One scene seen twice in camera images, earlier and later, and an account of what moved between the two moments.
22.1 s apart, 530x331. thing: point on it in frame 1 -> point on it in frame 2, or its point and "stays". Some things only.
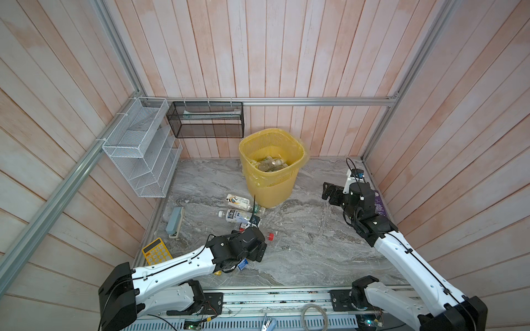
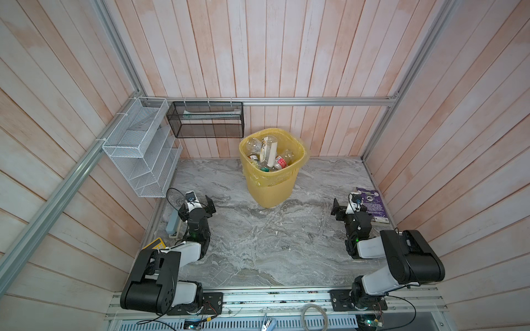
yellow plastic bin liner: [272, 158] stays
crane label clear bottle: [245, 203] -> [253, 146]
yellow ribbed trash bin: [271, 159] stays
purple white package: [379, 206] stays
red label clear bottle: [243, 226] -> [284, 159]
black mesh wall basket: [207, 119] stays
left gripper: [257, 254] -> [210, 208]
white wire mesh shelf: [144, 147] stays
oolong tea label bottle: [234, 216] -> [268, 151]
